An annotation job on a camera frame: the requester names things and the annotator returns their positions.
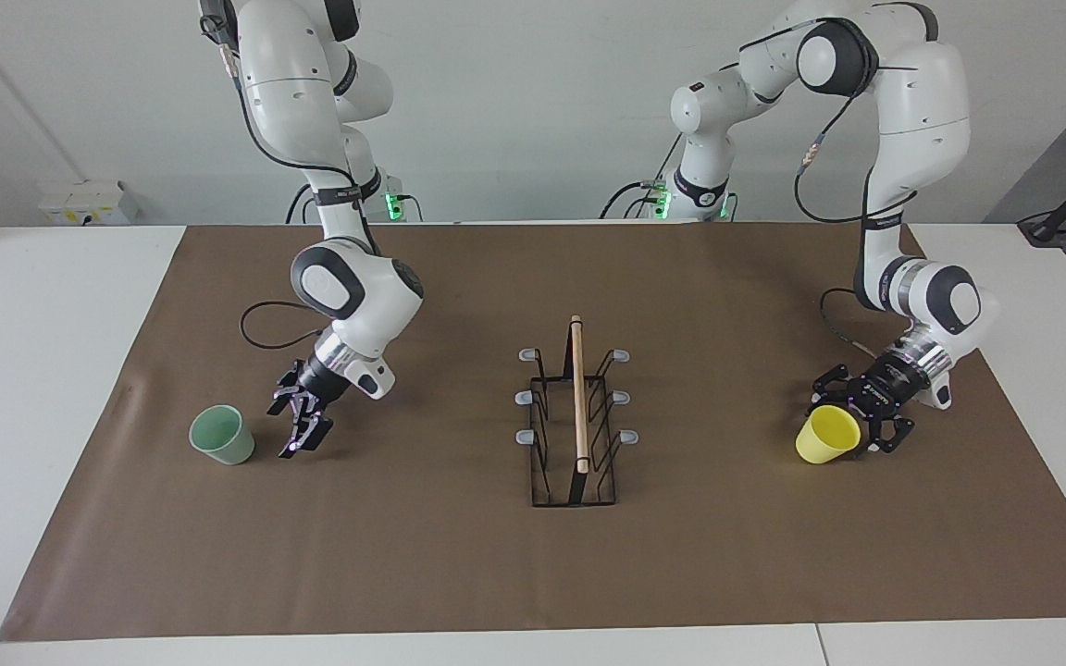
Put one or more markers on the brown paper table mat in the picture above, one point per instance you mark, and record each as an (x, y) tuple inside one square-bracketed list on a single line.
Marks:
[(403, 555)]

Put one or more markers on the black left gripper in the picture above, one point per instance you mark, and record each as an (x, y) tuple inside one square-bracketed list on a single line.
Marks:
[(886, 388)]

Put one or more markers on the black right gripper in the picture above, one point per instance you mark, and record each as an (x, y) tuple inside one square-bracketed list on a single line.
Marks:
[(322, 381)]

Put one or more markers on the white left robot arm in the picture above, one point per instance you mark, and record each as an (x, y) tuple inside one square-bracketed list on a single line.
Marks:
[(922, 111)]

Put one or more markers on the light green plastic cup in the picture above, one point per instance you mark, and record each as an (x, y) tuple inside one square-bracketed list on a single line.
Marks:
[(223, 439)]

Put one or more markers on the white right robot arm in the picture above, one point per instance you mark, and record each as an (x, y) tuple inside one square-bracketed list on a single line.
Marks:
[(292, 92)]

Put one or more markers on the white power strip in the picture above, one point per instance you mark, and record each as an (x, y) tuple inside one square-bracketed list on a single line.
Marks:
[(89, 203)]

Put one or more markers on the yellow plastic cup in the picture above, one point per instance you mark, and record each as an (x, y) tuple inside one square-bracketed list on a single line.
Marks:
[(824, 437)]

